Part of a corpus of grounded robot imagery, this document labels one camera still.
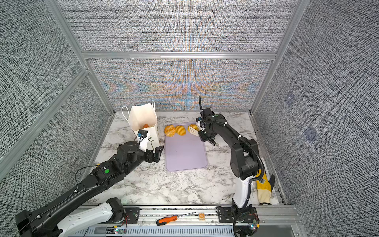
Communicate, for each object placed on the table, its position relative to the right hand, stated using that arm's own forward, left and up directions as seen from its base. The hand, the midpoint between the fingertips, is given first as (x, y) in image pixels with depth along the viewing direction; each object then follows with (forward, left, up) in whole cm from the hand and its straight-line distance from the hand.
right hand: (204, 133), depth 92 cm
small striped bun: (+8, +16, -8) cm, 19 cm away
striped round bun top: (+6, +7, -1) cm, 9 cm away
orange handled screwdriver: (-45, +22, -7) cm, 51 cm away
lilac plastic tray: (-7, +13, -13) cm, 19 cm away
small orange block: (-43, +4, -10) cm, 44 cm away
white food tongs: (+1, +6, 0) cm, 6 cm away
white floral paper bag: (+10, +39, +4) cm, 41 cm away
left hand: (-16, +25, +14) cm, 33 cm away
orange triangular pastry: (+9, +39, -4) cm, 41 cm away
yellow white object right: (-30, -31, -8) cm, 44 cm away
